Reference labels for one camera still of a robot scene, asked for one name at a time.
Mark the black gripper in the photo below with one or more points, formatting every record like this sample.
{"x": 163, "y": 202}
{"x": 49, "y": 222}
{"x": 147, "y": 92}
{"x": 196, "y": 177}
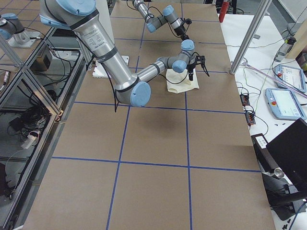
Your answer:
{"x": 191, "y": 67}
{"x": 181, "y": 31}

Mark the cream long-sleeve cat shirt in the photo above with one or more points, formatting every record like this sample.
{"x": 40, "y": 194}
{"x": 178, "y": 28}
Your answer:
{"x": 180, "y": 82}

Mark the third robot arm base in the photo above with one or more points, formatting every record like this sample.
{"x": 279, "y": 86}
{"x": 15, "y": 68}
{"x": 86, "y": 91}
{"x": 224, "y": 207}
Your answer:
{"x": 12, "y": 30}

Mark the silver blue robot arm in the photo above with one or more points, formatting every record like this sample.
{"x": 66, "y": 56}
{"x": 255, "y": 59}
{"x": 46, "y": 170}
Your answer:
{"x": 82, "y": 17}
{"x": 154, "y": 19}

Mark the red fire extinguisher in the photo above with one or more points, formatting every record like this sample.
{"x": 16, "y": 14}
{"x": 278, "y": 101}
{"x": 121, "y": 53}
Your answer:
{"x": 223, "y": 10}

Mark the orange black electronics board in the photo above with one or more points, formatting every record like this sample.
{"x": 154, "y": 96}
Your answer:
{"x": 244, "y": 99}

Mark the near blue teach pendant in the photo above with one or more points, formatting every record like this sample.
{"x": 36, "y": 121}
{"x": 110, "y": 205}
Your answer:
{"x": 284, "y": 104}

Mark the blue teach pendant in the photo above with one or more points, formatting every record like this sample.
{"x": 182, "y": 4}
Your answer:
{"x": 290, "y": 76}
{"x": 284, "y": 104}

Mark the far blue teach pendant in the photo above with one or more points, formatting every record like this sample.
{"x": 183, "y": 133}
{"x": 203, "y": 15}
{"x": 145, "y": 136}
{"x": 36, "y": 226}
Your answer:
{"x": 290, "y": 76}

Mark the black monitor on stand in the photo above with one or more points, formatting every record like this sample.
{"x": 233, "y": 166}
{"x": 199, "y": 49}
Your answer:
{"x": 284, "y": 164}

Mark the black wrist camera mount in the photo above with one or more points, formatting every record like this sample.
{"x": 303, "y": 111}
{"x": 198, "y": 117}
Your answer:
{"x": 187, "y": 21}

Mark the aluminium frame post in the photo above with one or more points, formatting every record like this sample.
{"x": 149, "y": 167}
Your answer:
{"x": 260, "y": 13}

